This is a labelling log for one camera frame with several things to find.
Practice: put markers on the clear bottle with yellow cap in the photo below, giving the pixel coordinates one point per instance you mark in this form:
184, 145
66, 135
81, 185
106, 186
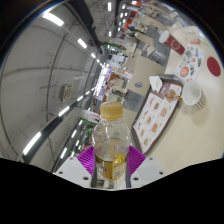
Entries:
111, 136

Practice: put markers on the ceiling air conditioner unit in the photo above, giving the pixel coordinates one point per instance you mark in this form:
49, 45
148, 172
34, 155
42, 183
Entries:
66, 92

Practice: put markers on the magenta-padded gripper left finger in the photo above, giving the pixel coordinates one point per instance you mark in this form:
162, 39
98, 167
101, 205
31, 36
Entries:
70, 170

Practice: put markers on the group of ceiling lights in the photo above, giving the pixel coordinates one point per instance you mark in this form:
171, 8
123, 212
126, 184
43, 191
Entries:
52, 19

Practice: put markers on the dark food tray with paper liner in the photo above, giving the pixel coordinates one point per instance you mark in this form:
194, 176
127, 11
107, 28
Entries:
155, 116

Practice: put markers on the flat round red coaster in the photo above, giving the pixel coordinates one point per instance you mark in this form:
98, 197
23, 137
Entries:
213, 66

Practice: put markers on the group of beige chairs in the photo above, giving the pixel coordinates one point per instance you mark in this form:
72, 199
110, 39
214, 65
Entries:
143, 36

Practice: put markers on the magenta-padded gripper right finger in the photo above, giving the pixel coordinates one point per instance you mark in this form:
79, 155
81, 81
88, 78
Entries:
146, 170

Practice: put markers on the red paper cup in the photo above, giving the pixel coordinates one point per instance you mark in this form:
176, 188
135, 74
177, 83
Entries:
173, 42

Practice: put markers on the colourful printed leaflet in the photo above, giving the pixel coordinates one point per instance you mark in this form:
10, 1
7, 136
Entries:
190, 63

